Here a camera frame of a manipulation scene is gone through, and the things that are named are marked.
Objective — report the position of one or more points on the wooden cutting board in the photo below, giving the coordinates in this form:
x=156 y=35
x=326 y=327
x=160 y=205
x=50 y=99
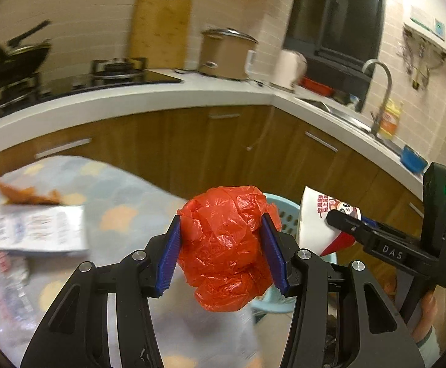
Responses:
x=161 y=30

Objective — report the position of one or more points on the steel gooseneck faucet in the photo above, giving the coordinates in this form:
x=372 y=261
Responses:
x=387 y=84

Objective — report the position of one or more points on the beige rice cooker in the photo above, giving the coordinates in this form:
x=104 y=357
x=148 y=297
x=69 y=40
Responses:
x=223 y=57

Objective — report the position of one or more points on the blue bowl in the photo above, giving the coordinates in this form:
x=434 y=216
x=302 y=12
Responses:
x=412 y=159

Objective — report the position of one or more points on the yellow detergent bottle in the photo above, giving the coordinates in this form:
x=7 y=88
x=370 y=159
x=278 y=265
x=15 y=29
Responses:
x=391 y=120

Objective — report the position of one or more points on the red plastic tray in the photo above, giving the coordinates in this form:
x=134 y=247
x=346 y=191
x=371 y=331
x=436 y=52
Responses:
x=317 y=86

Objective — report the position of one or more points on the clear plastic wrapper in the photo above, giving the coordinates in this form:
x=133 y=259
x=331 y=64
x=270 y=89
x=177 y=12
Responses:
x=4 y=287

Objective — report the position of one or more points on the white printed cardboard box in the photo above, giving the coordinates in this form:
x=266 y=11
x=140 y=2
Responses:
x=38 y=230

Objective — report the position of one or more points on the red plastic bag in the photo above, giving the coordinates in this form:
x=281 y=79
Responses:
x=226 y=245

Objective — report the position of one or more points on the white wall water heater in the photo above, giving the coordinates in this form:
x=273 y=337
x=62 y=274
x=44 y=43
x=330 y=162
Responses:
x=426 y=4

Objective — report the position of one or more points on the black glass gas stove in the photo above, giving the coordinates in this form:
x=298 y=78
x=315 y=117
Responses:
x=92 y=82

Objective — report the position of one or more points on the orange peel piece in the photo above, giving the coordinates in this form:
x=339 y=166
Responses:
x=27 y=195

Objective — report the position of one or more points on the water heater pipes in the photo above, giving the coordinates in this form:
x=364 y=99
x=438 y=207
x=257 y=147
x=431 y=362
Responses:
x=422 y=71

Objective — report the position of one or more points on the person's right forearm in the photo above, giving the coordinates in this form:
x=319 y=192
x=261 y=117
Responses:
x=430 y=343

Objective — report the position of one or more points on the wooden kitchen base cabinet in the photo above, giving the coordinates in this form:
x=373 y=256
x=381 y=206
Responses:
x=176 y=145

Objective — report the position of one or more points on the steel kitchen sink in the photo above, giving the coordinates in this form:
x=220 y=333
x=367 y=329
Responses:
x=341 y=117

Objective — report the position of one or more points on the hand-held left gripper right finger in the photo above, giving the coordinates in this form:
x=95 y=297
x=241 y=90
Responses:
x=274 y=253

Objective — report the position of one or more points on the light blue perforated plastic basket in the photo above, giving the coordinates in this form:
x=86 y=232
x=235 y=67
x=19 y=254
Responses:
x=290 y=214

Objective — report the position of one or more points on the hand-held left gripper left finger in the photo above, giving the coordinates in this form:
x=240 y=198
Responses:
x=171 y=253

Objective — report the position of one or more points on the dark kitchen window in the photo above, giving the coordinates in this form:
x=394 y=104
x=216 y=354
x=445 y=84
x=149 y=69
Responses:
x=334 y=11

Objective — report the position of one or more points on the white red snack packet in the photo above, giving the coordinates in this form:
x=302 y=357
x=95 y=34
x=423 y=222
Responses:
x=311 y=226

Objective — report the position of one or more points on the pastel scale-patterned blanket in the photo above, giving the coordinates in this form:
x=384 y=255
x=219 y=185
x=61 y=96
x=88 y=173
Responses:
x=130 y=199

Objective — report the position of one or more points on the white electric kettle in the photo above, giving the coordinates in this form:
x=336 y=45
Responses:
x=288 y=69

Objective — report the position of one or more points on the black wok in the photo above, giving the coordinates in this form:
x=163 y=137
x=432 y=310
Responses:
x=12 y=63

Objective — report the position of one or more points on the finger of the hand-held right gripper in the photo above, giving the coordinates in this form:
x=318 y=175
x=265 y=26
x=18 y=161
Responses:
x=378 y=227
x=345 y=224

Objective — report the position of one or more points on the person's right hand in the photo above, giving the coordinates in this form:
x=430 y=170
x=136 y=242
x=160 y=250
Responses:
x=426 y=314

